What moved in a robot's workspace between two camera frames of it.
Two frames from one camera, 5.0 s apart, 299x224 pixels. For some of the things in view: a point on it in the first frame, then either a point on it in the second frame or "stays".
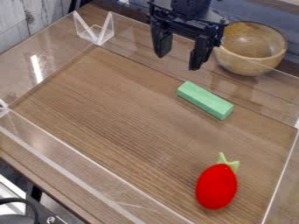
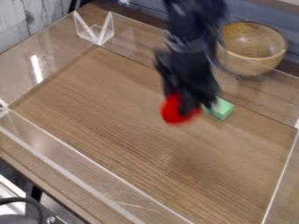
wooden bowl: [253, 48] stays
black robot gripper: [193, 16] -> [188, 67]
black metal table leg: [37, 192] stays
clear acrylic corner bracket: [98, 34] stays
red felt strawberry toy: [217, 183] -> [173, 113]
